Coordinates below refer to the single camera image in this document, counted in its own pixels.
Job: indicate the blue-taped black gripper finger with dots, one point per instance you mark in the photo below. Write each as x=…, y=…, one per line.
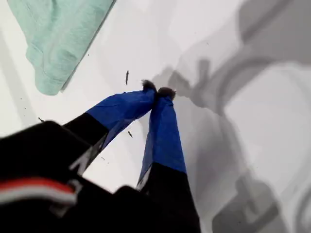
x=165, y=136
x=121, y=109

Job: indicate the pale green T-shirt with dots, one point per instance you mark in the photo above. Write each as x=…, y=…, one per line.
x=56, y=38

